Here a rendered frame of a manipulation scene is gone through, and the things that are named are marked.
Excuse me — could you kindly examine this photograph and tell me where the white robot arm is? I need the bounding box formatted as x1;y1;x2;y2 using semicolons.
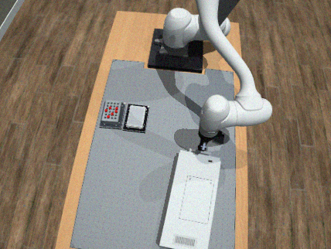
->
155;0;272;145

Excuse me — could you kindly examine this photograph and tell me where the black rectangular frame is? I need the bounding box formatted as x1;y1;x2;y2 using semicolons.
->
122;104;150;133

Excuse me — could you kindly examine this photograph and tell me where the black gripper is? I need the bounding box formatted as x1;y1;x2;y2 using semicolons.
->
197;131;215;152

